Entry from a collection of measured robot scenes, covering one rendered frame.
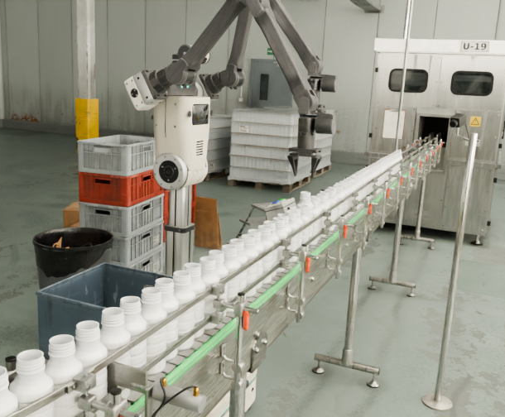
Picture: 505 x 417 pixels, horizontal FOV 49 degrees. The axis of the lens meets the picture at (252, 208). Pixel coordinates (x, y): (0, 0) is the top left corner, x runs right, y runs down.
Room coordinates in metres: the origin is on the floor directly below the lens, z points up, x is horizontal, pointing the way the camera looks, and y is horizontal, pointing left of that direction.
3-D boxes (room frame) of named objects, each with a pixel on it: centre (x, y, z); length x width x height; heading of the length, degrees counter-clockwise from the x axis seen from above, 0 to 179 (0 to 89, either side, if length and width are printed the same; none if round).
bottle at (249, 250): (1.44, 0.01, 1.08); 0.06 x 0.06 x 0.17
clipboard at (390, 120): (6.09, -1.47, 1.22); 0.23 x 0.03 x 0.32; 67
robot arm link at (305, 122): (1.93, -0.18, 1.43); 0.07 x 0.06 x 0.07; 66
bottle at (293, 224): (1.76, -0.13, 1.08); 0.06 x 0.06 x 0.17
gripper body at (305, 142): (1.93, -0.17, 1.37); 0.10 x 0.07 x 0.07; 67
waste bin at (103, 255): (3.12, 1.03, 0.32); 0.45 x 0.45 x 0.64
